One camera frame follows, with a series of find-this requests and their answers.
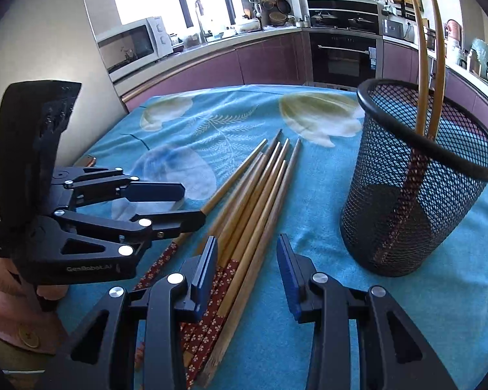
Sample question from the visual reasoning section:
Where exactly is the blue floral tablecloth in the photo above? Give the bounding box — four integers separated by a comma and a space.
59, 81, 488, 389

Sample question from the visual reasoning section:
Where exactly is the wooden chopstick five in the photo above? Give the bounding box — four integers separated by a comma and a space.
181, 141, 281, 354

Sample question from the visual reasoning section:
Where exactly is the wooden chopstick three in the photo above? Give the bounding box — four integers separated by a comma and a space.
134, 138, 268, 291

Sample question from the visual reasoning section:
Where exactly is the wooden chopstick six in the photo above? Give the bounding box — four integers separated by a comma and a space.
183, 140, 290, 378

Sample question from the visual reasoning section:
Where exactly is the black built-in oven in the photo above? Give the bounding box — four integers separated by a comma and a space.
309, 32, 377, 88

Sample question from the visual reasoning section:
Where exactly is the pink sleeve left forearm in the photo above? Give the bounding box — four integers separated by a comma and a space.
0, 266, 72, 390

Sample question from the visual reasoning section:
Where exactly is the white microwave oven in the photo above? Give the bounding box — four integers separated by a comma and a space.
96, 17, 172, 82

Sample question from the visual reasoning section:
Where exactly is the person left hand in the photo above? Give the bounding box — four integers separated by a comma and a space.
0, 258, 69, 301

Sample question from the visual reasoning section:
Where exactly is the wooden chopstick four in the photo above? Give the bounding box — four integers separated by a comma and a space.
196, 129, 281, 257

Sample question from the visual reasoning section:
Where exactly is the wooden chopstick eight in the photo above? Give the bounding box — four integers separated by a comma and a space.
196, 138, 302, 388

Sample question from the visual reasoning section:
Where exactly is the grey refrigerator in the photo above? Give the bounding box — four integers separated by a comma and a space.
0, 0, 126, 165

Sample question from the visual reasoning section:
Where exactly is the black wall spice rack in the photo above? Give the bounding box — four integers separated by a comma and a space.
375, 0, 424, 21

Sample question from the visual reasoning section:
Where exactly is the chrome sink faucet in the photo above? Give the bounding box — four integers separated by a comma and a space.
195, 0, 207, 44

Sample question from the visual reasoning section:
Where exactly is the black range hood stove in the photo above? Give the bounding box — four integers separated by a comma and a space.
307, 0, 381, 35

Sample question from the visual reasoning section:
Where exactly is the black mesh pen cup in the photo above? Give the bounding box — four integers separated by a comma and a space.
340, 79, 488, 277

